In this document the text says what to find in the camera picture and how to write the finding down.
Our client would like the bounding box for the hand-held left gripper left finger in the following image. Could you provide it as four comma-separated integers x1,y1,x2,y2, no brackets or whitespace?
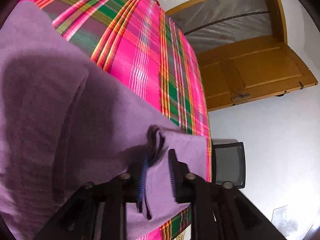
32,152,155,240

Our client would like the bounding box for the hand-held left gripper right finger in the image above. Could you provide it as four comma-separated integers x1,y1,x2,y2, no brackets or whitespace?
168,149,288,240

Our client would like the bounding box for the purple fleece cloth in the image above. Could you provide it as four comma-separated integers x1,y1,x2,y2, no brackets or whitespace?
0,0,208,240

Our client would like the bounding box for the black mesh office chair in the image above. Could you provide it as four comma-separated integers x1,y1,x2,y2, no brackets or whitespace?
210,139,247,190

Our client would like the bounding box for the pink green plaid sheet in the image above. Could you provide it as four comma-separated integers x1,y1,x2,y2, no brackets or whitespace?
30,0,213,240

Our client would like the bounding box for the wooden door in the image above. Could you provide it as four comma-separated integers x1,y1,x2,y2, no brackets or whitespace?
195,35,318,112

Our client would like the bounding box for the clear plastic door curtain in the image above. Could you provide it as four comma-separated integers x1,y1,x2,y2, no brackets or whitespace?
172,0,272,54

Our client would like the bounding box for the metal door handle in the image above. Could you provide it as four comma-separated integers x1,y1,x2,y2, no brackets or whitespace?
231,89,251,103

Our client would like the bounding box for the wooden door frame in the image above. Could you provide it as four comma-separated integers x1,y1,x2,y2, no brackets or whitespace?
165,0,288,46

